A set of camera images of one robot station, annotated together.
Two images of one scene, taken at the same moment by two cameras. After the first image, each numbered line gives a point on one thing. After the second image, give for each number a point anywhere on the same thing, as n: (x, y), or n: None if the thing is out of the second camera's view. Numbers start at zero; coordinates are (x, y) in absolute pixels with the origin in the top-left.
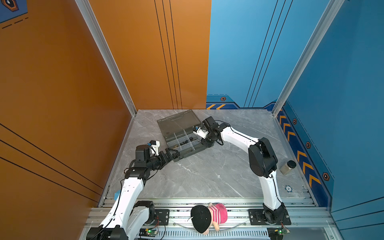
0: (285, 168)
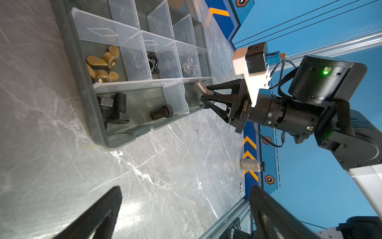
0: (252, 165)
